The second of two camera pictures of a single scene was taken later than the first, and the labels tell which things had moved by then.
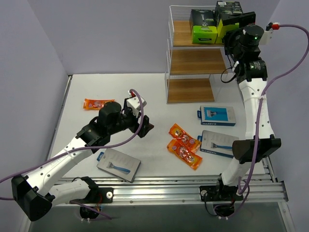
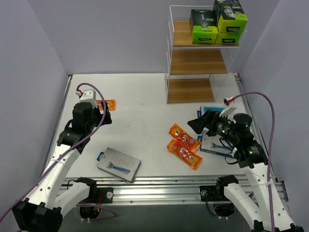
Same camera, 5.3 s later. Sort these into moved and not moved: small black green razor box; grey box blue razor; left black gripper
Moved: left black gripper
Not moved: small black green razor box; grey box blue razor
